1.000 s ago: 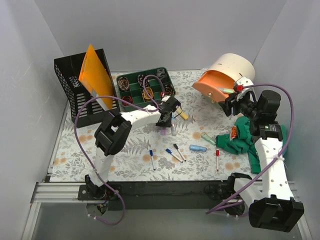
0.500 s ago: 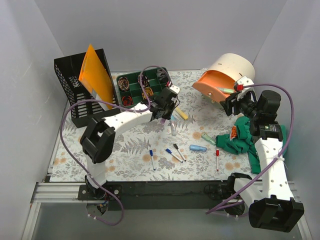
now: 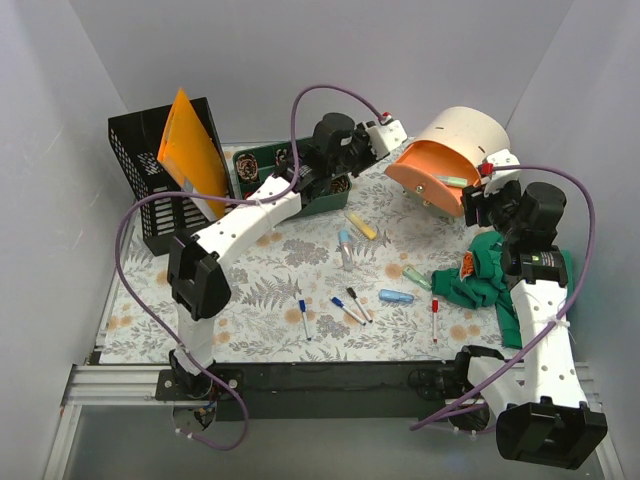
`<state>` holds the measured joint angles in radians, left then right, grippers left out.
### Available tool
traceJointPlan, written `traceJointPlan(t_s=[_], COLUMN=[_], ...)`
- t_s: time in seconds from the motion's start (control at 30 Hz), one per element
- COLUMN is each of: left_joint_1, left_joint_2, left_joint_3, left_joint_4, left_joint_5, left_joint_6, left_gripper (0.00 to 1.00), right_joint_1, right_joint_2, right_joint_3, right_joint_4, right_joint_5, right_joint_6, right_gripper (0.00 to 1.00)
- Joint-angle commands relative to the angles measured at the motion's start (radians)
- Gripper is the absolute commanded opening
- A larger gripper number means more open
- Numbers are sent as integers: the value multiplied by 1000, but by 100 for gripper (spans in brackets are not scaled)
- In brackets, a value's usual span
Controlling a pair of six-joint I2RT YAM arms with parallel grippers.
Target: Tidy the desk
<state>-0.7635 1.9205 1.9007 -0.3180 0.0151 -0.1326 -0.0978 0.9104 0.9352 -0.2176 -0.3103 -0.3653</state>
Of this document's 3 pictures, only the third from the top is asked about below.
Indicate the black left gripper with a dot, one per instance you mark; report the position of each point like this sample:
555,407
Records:
361,145

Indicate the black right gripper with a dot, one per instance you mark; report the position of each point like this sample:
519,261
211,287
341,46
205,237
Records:
477,203

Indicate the cream cylindrical drawer box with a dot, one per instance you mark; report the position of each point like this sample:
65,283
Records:
454,144

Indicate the yellow highlighter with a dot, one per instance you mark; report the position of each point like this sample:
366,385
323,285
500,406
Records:
361,225

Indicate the orange plastic folder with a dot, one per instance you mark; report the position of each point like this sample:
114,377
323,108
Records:
187,152

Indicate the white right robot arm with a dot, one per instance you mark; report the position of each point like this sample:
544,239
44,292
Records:
545,419

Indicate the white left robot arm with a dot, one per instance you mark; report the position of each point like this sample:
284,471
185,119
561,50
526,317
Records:
199,263

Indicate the green cloth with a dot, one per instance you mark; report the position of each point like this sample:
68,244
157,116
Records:
480,282

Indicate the light green clear highlighter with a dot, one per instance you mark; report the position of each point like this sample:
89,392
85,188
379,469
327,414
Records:
416,277

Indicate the blue highlighter upright cap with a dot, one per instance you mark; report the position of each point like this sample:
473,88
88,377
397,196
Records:
346,250

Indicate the green compartment tray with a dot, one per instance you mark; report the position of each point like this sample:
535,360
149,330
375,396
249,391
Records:
253,165

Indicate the red cap marker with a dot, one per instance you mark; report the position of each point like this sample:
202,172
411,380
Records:
434,317

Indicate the blue lying highlighter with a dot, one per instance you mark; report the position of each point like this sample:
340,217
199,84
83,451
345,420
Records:
392,296

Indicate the floral table mat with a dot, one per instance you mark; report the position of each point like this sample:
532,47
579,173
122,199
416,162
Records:
301,258

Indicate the black cap marker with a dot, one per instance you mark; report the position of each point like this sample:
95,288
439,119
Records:
359,304

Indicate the blue cap marker middle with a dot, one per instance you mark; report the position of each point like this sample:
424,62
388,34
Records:
337,302

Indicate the blue cap marker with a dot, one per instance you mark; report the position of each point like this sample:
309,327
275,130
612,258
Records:
337,302
304,317

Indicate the blue cap marker left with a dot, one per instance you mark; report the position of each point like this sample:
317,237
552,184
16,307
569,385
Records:
304,317

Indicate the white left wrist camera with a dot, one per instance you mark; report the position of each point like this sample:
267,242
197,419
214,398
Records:
385,137

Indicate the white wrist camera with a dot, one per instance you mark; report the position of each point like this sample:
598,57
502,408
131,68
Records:
498,169
385,137

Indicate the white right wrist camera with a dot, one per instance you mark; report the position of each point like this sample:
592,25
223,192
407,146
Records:
498,169

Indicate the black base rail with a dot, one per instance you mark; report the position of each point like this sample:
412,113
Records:
315,390

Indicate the aluminium frame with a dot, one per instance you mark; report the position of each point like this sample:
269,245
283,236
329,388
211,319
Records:
111,385

